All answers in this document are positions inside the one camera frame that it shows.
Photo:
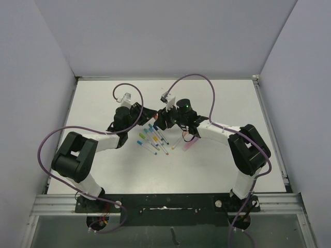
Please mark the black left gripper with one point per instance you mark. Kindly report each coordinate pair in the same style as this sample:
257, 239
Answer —
146, 114

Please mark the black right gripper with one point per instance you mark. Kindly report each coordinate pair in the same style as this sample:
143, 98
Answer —
163, 121

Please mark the dark green pen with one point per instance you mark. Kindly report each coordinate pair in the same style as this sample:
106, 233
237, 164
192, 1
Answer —
155, 132

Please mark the dark blue pen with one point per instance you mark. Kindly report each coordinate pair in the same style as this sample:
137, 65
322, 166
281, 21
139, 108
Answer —
161, 135

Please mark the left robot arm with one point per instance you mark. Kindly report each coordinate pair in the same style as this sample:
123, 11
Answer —
75, 156

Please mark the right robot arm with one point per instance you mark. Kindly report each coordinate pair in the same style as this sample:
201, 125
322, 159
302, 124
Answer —
249, 151

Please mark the teal cap pen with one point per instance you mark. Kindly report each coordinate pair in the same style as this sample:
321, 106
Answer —
151, 135

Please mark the pink cap pen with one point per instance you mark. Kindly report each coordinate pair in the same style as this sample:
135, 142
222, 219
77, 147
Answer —
179, 140

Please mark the light green cap pen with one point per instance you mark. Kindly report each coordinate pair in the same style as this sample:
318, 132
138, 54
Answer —
149, 141

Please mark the yellow cap pen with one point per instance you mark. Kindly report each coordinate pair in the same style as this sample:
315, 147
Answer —
160, 146

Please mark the light blue cap pen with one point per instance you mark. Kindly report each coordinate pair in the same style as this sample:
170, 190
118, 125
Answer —
147, 148

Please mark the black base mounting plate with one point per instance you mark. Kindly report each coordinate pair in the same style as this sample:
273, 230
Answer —
135, 210

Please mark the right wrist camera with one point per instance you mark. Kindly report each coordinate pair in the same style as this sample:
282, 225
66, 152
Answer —
169, 100

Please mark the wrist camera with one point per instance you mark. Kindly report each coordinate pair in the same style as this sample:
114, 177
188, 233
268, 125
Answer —
125, 100
169, 100

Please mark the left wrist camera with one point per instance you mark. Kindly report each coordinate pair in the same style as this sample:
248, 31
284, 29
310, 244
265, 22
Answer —
125, 100

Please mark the right side aluminium rail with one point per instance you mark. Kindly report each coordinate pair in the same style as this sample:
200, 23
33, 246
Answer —
255, 79

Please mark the aluminium frame rail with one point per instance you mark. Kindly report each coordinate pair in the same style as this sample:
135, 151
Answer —
281, 222

